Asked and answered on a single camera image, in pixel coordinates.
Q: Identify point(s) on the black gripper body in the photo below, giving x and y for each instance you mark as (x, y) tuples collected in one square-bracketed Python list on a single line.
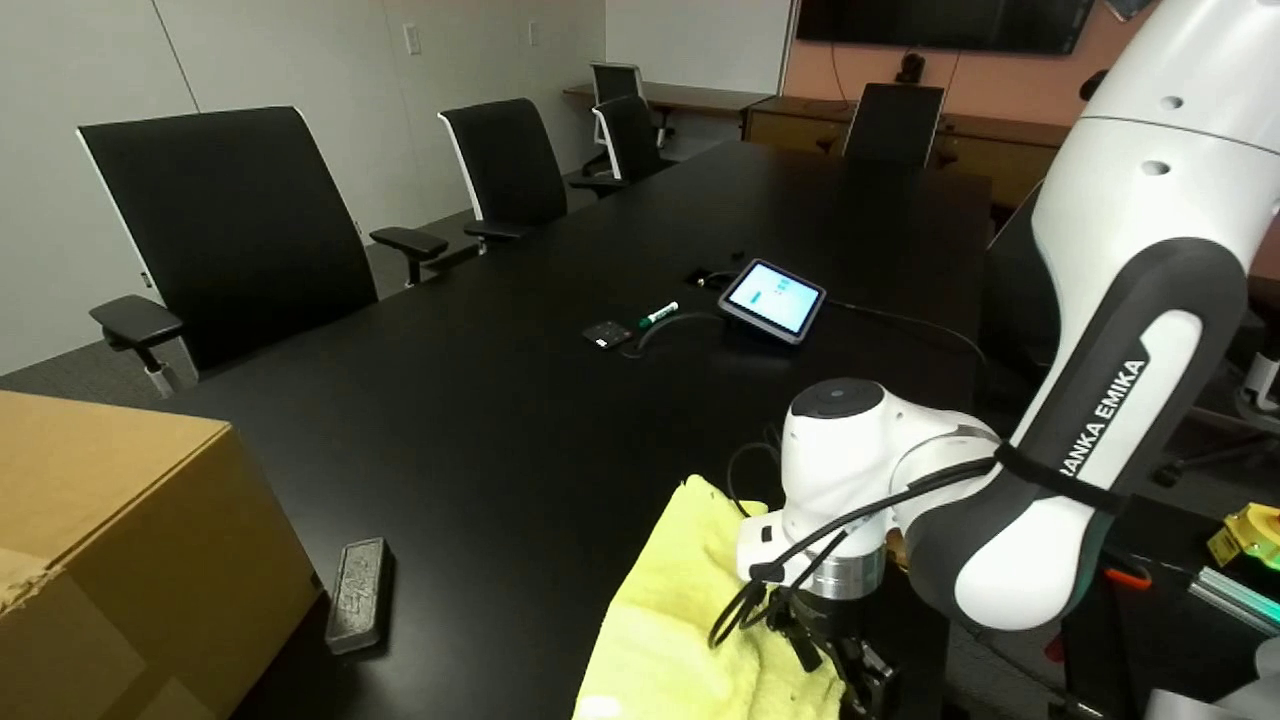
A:
[(834, 636)]

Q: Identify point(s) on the yellow cloth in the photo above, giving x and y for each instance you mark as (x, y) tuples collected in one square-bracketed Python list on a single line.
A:
[(667, 625)]

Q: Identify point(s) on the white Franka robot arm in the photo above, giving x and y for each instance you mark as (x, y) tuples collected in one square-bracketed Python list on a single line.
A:
[(1163, 200)]

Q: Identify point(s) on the black equipment stand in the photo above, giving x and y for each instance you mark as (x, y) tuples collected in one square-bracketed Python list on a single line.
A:
[(1173, 666)]

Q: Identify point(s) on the tablet touch panel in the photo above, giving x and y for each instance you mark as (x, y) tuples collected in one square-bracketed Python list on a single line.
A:
[(774, 298)]

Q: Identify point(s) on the black office chair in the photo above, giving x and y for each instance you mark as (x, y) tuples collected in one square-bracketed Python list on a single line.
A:
[(890, 122), (505, 162), (626, 133), (1012, 307), (224, 225), (616, 81)]

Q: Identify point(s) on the small black device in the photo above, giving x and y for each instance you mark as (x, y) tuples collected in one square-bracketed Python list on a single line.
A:
[(607, 335)]

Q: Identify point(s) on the teal tube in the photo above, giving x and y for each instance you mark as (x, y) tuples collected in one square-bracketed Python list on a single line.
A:
[(1232, 597)]

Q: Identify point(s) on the yellow green plastic object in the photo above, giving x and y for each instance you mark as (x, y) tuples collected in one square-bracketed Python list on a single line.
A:
[(1247, 533)]

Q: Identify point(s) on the black remote control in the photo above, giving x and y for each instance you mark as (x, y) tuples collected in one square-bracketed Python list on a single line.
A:
[(359, 592)]

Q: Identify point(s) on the wooden credenza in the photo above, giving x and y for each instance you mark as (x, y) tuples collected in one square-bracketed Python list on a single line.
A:
[(795, 122)]

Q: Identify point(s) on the black webcam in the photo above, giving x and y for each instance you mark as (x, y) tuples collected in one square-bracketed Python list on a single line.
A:
[(910, 64)]

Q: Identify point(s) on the brown cardboard box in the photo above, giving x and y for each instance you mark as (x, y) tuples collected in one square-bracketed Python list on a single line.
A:
[(120, 562)]

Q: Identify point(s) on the wall television screen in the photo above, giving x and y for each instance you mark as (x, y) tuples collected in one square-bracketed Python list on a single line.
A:
[(934, 20)]

